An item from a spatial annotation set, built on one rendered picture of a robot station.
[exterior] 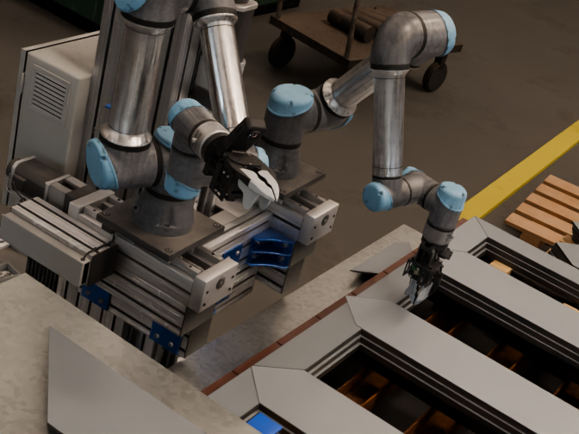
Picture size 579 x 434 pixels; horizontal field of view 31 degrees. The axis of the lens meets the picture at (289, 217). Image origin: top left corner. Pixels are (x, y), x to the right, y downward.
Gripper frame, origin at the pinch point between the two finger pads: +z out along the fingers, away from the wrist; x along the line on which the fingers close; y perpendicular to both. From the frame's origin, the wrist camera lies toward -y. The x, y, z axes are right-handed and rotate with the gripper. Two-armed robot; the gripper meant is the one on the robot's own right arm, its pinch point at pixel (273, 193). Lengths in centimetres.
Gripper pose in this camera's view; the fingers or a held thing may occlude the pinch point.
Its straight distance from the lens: 185.8
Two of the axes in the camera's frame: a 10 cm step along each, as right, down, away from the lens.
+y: -3.5, 8.5, 4.0
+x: -7.9, -0.4, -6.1
